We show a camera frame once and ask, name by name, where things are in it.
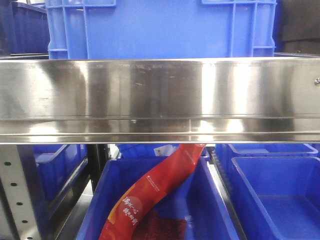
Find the blue bin rear centre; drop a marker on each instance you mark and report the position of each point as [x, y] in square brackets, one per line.
[146, 150]

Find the blue bin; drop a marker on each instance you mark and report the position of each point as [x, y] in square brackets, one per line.
[226, 151]
[277, 198]
[197, 201]
[146, 150]
[55, 163]

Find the blue bin rear right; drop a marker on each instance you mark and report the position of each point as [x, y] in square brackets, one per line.
[226, 151]

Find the blue bin left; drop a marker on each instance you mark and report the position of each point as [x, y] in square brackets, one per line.
[55, 163]

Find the red snack packet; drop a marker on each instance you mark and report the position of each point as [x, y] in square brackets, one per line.
[149, 190]

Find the large light blue crate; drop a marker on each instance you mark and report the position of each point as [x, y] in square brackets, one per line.
[160, 29]

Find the dark blue crate background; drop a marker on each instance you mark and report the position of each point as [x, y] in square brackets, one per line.
[31, 31]

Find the perforated metal upright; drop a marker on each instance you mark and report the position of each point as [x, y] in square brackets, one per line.
[17, 193]

